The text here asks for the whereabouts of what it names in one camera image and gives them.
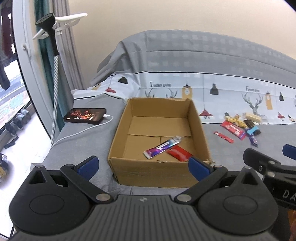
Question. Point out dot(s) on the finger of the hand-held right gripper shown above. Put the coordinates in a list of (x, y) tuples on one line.
[(289, 151), (254, 157)]

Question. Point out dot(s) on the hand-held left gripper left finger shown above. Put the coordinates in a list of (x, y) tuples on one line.
[(89, 166)]

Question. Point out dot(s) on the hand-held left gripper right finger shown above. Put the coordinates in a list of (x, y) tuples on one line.
[(197, 168)]

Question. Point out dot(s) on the large red snack packet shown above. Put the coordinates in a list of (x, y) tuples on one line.
[(233, 129)]

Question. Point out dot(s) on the pale rice cracker bar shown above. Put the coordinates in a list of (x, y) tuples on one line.
[(253, 117)]

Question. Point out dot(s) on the yellow candy packet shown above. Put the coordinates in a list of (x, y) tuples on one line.
[(237, 121)]

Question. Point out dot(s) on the cardboard box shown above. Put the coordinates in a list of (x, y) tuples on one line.
[(150, 171)]

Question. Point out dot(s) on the small purple snack packet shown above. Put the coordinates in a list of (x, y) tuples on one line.
[(253, 140)]

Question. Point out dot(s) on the short red snack packet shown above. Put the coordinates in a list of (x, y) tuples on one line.
[(179, 153)]

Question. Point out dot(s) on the blue snack packet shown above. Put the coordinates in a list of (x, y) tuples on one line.
[(252, 131)]

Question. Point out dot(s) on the dark chocolate packet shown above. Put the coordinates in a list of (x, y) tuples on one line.
[(249, 124)]

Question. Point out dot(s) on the thin red snack stick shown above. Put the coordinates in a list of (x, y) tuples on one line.
[(223, 136)]

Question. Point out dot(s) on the purple snack bar packet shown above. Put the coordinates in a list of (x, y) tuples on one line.
[(159, 147)]

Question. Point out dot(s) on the black smartphone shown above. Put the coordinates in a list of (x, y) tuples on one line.
[(85, 115)]

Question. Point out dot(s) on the black shoe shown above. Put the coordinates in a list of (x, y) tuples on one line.
[(11, 141), (10, 128)]

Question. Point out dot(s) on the grey shoe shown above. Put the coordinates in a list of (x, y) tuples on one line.
[(25, 113), (17, 120)]

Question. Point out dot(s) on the black garment steamer head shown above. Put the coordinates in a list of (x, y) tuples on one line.
[(49, 27)]

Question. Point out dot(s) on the white plastic hanger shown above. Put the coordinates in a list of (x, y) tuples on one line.
[(71, 18)]

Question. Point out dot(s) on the dark red hanging garment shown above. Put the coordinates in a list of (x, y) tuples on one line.
[(5, 34)]

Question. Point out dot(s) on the white window frame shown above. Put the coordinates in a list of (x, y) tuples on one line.
[(25, 69)]

